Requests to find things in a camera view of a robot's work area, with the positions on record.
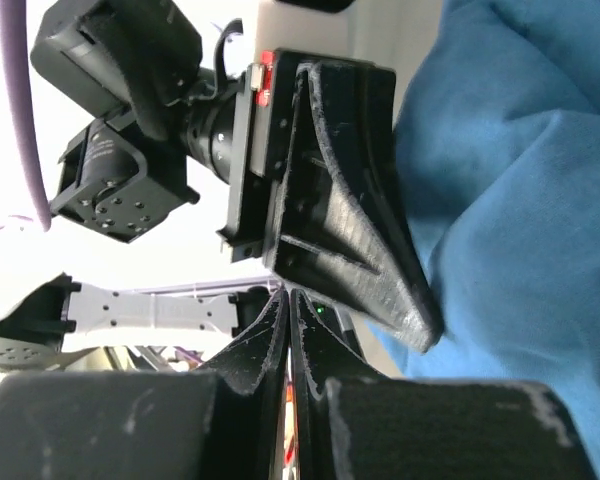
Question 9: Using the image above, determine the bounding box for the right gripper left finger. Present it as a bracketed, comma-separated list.
[0, 291, 289, 479]

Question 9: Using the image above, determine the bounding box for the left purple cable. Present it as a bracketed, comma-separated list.
[0, 0, 54, 234]

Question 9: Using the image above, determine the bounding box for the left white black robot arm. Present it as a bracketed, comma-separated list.
[24, 1, 444, 353]

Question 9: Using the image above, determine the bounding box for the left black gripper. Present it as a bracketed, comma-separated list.
[182, 48, 443, 353]

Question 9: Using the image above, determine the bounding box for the blue t shirt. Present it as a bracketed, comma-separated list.
[375, 1, 600, 478]

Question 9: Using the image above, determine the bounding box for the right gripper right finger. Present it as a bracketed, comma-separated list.
[289, 290, 595, 479]

